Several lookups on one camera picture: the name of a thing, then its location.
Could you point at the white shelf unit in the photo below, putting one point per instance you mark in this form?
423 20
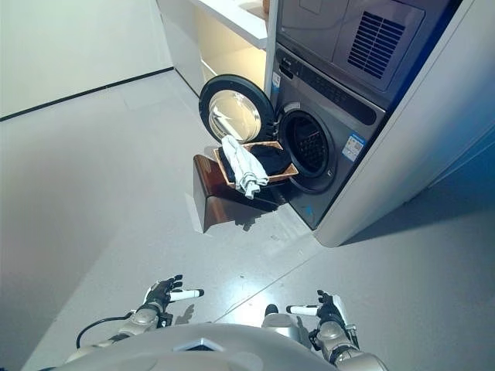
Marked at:
220 35

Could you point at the white grey cloth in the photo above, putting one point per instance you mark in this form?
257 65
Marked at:
244 166

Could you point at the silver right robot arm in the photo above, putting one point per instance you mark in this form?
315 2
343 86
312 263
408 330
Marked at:
340 342

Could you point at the silver robot leg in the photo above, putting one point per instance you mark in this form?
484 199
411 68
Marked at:
279 318

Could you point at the round washing machine door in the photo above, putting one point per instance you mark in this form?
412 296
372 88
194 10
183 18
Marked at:
234 112

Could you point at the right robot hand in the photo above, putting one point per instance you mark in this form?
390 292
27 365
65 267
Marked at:
332 306

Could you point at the white cabinet enclosure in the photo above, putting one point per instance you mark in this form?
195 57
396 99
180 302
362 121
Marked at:
406 127

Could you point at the grey front-load washing machine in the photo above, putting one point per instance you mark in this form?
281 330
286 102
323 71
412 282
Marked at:
328 127

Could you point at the brown wooden laundry basket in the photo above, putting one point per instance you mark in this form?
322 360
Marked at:
253 164

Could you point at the grey dryer with vent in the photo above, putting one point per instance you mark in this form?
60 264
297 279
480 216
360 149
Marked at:
340 42

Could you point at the silver robot torso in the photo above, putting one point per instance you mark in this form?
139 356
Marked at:
199 349

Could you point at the dark brown wooden stool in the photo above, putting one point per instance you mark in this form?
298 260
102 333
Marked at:
228 199

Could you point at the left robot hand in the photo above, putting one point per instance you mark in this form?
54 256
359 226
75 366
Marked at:
159 292

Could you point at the dark black garment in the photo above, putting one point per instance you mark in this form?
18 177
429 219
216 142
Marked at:
270 160

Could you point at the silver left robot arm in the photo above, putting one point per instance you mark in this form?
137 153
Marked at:
127 329

